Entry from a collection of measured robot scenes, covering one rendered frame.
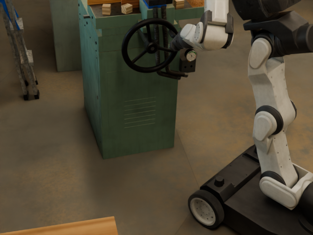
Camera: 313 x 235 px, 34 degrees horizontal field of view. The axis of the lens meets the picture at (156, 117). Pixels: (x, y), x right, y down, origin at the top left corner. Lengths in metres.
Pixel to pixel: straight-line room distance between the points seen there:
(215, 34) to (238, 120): 1.55
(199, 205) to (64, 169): 0.83
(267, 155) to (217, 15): 0.86
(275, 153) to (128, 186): 0.86
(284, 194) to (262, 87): 0.52
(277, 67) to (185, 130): 1.10
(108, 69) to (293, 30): 1.01
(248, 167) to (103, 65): 0.92
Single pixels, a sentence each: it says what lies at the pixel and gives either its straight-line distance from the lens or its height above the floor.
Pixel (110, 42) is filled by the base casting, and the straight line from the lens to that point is 2.60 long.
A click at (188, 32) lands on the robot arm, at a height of 1.04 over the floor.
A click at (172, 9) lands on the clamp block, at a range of 2.51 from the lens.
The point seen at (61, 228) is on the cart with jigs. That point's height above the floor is 0.53.
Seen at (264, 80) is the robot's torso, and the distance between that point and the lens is 2.28.
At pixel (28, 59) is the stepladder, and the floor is 0.27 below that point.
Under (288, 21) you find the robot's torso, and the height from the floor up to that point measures 1.09.
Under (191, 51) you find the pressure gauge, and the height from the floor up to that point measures 0.69.
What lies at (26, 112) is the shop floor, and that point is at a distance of 3.46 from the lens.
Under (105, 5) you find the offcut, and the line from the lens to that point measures 2.55.
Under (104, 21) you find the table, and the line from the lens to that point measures 2.55.
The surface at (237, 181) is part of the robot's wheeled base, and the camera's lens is 2.66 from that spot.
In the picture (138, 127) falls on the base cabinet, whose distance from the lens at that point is 2.94.
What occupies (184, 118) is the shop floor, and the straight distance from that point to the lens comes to 3.36.
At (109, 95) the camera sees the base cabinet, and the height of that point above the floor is 0.44.
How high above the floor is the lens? 1.98
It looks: 36 degrees down
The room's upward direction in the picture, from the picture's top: 2 degrees clockwise
